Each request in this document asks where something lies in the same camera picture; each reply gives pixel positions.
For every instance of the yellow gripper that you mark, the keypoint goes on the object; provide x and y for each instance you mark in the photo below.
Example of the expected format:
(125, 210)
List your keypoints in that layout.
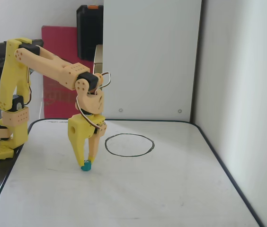
(80, 130)

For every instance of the green cube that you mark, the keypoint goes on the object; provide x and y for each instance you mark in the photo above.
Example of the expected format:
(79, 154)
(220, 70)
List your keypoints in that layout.
(86, 166)

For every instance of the yellow and beige robot arm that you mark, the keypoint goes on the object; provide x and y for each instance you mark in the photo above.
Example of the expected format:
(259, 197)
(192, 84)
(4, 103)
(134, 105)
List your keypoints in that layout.
(53, 65)

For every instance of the black drawn circle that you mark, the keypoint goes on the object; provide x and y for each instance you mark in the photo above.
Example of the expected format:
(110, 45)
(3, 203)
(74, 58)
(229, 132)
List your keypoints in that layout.
(105, 144)

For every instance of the white whiteboard with dark rim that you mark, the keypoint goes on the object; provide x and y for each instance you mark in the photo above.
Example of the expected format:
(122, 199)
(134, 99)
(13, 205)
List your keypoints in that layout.
(124, 189)

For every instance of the white upright panel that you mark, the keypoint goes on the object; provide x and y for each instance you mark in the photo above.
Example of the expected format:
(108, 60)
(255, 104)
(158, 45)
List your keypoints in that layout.
(147, 59)

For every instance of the black tool case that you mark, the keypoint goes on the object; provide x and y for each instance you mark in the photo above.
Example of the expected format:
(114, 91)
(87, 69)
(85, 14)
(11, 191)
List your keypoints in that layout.
(89, 33)

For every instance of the red cardboard box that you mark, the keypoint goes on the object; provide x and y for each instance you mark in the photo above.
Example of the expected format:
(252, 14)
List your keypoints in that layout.
(60, 35)

